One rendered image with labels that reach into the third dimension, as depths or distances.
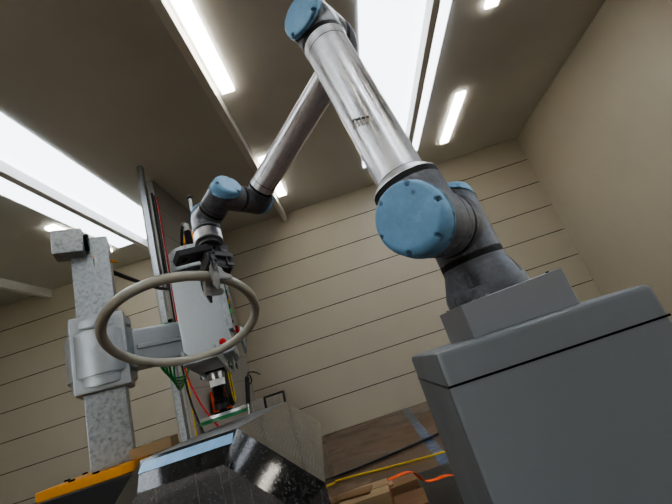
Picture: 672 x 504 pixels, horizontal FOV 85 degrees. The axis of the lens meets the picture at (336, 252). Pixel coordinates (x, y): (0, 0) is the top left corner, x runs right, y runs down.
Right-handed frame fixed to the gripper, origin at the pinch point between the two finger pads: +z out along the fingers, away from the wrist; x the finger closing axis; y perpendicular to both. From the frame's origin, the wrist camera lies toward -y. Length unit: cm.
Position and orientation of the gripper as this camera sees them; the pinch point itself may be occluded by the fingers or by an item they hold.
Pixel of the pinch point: (211, 292)
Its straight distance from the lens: 110.6
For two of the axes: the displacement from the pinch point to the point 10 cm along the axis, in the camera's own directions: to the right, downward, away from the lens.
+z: 3.5, 7.0, -6.3
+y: 7.8, 1.5, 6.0
